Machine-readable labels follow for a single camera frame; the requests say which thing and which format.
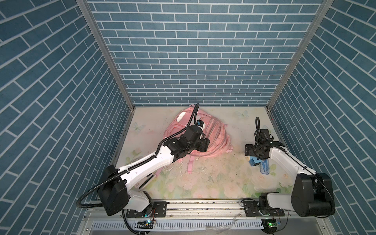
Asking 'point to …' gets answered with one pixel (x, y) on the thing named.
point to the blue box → (253, 161)
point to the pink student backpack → (215, 129)
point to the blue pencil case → (265, 166)
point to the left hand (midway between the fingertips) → (206, 140)
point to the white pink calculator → (139, 185)
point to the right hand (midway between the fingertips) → (251, 149)
